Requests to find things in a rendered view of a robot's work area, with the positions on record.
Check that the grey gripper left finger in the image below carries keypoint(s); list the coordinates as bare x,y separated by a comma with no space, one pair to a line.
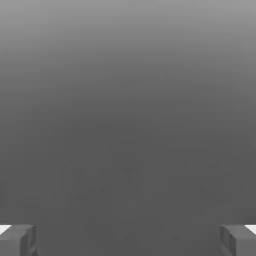
14,241

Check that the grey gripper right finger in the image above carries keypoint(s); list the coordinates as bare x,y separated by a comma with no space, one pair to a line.
242,242

